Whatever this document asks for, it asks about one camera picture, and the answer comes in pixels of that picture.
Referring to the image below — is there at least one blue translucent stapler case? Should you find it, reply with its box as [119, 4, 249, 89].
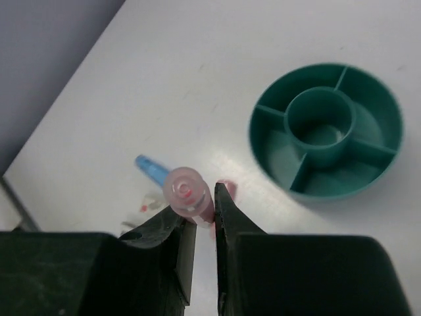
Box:
[135, 155, 170, 188]

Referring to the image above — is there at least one red highlighter pen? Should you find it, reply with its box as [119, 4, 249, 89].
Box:
[162, 167, 215, 228]

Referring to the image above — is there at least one teal round divided organizer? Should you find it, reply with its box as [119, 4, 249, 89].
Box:
[249, 63, 404, 201]

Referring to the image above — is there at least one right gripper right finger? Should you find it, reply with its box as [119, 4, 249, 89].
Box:
[214, 184, 411, 315]

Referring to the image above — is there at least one pink translucent case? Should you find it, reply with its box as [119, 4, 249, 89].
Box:
[218, 179, 237, 201]

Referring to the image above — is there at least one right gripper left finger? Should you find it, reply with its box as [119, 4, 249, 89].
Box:
[1, 208, 197, 315]

